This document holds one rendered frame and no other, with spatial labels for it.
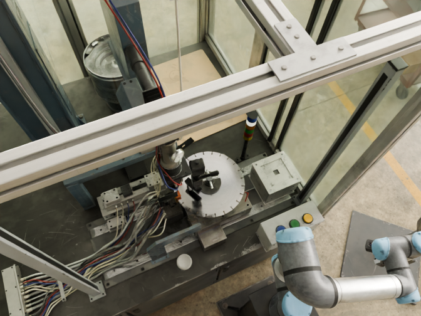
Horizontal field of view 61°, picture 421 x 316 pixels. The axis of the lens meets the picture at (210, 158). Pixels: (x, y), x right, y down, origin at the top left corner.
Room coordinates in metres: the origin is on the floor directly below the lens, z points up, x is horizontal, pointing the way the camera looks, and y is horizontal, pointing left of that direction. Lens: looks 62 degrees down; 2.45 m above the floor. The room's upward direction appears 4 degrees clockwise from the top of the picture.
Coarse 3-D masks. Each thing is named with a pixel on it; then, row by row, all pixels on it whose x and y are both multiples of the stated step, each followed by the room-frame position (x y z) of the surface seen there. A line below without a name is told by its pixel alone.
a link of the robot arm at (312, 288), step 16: (304, 272) 0.20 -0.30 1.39; (320, 272) 0.21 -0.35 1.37; (400, 272) 0.25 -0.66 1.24; (288, 288) 0.17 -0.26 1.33; (304, 288) 0.16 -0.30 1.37; (320, 288) 0.16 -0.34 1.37; (336, 288) 0.17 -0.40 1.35; (352, 288) 0.18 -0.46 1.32; (368, 288) 0.19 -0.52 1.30; (384, 288) 0.19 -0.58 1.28; (400, 288) 0.20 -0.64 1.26; (416, 288) 0.21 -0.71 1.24; (320, 304) 0.13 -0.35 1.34; (336, 304) 0.13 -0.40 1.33
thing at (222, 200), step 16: (208, 160) 0.78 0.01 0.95; (224, 160) 0.78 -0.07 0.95; (224, 176) 0.70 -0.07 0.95; (240, 176) 0.70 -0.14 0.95; (192, 192) 0.61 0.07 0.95; (224, 192) 0.62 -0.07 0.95; (240, 192) 0.62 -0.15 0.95; (192, 208) 0.53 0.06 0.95; (208, 208) 0.54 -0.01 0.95; (224, 208) 0.54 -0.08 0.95
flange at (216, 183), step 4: (212, 180) 0.66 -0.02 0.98; (216, 180) 0.67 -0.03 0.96; (220, 180) 0.67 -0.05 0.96; (204, 184) 0.65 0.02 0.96; (208, 184) 0.64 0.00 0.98; (212, 184) 0.65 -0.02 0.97; (216, 184) 0.65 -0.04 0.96; (220, 184) 0.65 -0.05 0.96; (204, 188) 0.63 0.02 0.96; (208, 188) 0.63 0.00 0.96; (216, 188) 0.63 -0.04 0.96; (204, 192) 0.61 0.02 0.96; (208, 192) 0.61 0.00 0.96; (212, 192) 0.61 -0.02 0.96
